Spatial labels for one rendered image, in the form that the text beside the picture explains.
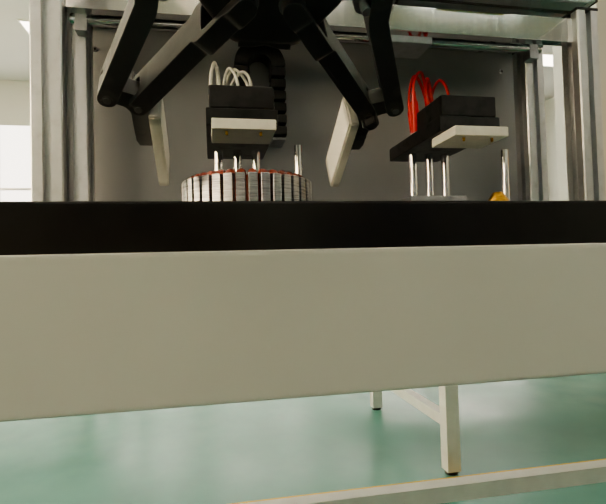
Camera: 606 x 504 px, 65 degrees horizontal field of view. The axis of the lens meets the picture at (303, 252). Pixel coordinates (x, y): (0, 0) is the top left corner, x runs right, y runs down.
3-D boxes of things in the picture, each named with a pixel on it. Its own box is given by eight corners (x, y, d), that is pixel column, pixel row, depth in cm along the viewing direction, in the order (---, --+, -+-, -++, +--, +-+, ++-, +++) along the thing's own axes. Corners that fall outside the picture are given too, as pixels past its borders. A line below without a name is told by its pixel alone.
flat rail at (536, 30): (583, 43, 60) (582, 19, 60) (47, 5, 48) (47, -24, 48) (576, 47, 61) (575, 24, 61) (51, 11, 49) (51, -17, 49)
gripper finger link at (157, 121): (160, 117, 31) (148, 117, 31) (169, 186, 37) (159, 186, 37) (161, 87, 33) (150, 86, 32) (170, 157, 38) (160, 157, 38)
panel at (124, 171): (525, 242, 75) (517, 53, 75) (73, 251, 62) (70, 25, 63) (521, 242, 76) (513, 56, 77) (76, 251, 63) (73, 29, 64)
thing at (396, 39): (432, 44, 62) (431, 13, 62) (389, 41, 61) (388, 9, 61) (418, 59, 66) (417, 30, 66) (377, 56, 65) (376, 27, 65)
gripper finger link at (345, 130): (343, 94, 35) (352, 95, 35) (325, 160, 41) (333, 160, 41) (349, 123, 33) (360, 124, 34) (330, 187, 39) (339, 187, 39)
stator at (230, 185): (325, 214, 37) (324, 166, 37) (178, 215, 35) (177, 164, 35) (299, 226, 48) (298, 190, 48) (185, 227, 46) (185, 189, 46)
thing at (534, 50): (542, 58, 67) (541, 37, 67) (69, 29, 55) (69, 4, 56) (534, 63, 69) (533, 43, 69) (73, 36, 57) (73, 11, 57)
